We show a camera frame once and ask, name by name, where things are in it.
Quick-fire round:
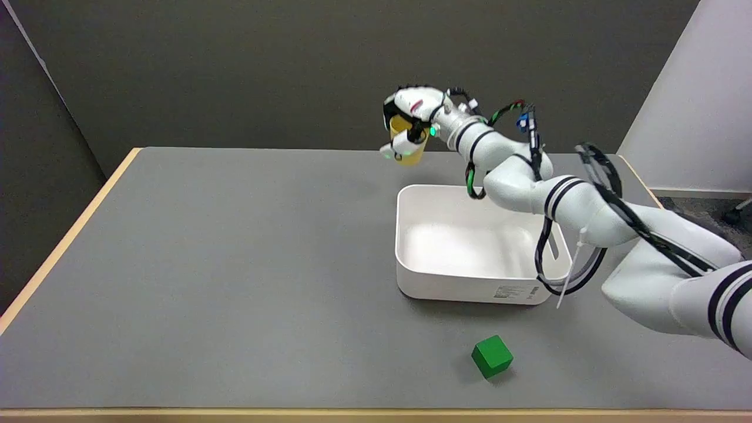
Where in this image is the white cable tie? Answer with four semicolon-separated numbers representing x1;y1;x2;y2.
556;227;589;310

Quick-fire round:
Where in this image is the green cube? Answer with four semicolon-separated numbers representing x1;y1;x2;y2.
471;335;514;380

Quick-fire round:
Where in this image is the white plastic box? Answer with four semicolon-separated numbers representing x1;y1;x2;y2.
395;184;572;306

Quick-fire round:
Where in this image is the black stand foot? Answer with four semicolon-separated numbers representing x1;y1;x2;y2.
723;199;752;226

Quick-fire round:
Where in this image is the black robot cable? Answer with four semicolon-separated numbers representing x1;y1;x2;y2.
446;87;719;296

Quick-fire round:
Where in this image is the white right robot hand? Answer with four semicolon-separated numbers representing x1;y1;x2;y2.
380;86;453;160

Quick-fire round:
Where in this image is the yellow cup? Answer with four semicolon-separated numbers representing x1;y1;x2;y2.
390;115;429;167

